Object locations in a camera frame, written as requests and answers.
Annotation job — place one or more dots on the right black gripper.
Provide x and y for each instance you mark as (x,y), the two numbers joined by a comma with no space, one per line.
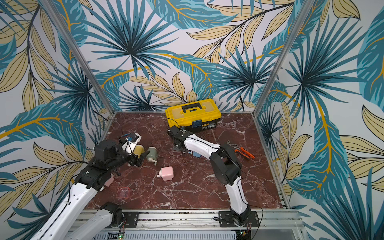
(174,136)

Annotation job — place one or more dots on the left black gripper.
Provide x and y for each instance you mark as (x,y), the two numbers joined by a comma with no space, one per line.
(133,161)

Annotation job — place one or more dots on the yellow pencil sharpener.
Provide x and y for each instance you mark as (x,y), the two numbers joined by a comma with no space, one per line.
(139,150)

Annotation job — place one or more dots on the green pencil sharpener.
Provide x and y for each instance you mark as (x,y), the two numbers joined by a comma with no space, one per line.
(152,157)

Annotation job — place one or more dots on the pink pencil sharpener back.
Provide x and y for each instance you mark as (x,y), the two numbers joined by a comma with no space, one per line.
(166,173)

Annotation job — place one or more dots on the pink pencil sharpener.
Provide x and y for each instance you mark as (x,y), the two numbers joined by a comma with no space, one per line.
(109,181)
(166,173)

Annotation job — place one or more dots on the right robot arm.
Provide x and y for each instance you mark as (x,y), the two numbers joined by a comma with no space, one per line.
(226,167)

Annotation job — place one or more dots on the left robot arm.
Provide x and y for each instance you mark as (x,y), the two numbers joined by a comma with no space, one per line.
(109,156)

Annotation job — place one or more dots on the blue pencil sharpener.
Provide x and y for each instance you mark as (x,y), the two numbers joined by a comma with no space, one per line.
(195,154)

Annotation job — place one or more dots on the pink transparent tray left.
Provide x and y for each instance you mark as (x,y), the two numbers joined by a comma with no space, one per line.
(123,193)

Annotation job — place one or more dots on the pink pencil sharpener left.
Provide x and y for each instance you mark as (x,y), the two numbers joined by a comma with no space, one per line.
(109,181)

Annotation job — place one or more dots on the yellow black toolbox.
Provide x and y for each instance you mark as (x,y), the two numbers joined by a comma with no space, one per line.
(194,117)

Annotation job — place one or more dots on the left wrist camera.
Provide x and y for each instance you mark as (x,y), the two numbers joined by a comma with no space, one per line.
(129,142)

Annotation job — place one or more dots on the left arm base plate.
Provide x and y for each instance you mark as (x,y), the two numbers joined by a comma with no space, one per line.
(124,220)

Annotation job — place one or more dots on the orange handled pliers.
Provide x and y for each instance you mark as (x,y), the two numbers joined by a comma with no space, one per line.
(241,151)

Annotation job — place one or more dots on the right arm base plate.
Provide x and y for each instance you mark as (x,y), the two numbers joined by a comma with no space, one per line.
(227,220)

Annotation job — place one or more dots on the aluminium front rail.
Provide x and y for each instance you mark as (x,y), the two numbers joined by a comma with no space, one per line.
(89,223)

